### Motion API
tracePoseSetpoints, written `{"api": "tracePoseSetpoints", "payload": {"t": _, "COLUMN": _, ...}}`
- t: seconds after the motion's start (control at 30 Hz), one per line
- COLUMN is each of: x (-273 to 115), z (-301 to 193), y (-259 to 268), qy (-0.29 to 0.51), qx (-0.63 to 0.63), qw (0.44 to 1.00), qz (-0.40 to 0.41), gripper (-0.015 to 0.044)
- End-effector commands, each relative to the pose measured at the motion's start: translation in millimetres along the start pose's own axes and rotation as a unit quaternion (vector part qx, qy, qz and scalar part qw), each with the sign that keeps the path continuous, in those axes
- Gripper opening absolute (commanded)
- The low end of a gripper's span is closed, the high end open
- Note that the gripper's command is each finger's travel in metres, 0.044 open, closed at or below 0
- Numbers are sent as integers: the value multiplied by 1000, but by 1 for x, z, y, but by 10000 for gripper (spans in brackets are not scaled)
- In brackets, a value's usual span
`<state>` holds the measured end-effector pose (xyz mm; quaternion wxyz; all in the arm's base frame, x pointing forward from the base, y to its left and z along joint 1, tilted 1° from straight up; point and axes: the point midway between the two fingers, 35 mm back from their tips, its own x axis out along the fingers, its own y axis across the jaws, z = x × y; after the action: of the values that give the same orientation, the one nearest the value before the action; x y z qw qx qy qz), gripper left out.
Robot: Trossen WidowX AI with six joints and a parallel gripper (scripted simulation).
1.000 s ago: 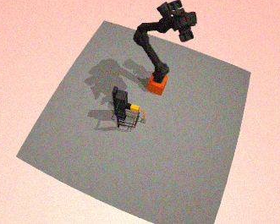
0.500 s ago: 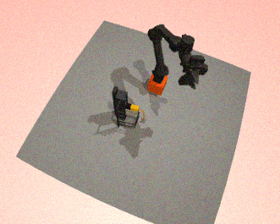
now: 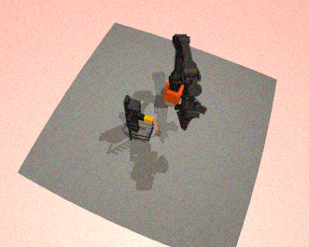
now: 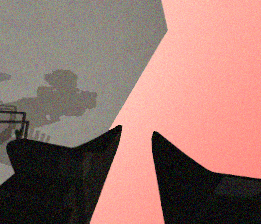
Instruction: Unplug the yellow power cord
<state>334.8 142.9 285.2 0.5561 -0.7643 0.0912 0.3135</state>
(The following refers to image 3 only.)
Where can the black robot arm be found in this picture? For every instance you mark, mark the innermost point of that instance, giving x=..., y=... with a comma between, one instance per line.
x=185, y=70

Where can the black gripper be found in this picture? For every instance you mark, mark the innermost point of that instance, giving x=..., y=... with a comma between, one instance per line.
x=186, y=110

